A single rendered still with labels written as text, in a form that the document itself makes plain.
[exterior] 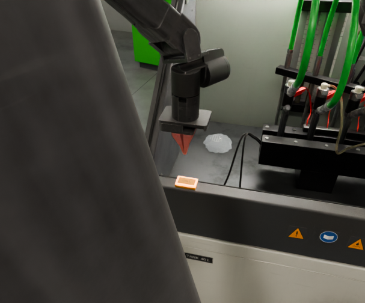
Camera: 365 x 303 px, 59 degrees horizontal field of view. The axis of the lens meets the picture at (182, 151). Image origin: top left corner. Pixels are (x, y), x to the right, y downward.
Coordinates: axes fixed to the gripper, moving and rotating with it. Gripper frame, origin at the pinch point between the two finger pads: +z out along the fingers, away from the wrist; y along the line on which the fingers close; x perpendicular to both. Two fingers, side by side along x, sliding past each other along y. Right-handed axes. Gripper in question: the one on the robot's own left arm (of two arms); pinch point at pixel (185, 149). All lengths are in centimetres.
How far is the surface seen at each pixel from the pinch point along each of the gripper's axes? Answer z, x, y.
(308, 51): -22.6, -5.9, -22.1
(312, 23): -27.2, -7.6, -21.9
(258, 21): -16, -52, -12
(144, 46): 81, -292, 117
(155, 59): 93, -289, 103
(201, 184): 10.2, -0.6, -3.9
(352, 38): -24.2, -10.7, -30.2
